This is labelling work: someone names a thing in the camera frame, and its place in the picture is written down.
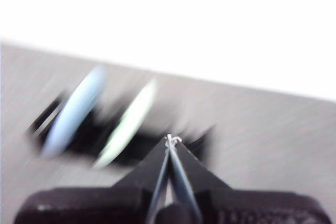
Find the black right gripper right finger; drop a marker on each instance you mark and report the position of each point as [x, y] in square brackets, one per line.
[236, 205]

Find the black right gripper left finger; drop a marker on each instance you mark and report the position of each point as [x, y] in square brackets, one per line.
[105, 205]

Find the green round plate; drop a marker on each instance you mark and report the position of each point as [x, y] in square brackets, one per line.
[126, 124]

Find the blue round plate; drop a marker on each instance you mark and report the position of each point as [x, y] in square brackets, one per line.
[71, 113]

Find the black plate rack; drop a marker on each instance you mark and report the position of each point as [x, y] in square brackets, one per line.
[86, 140]

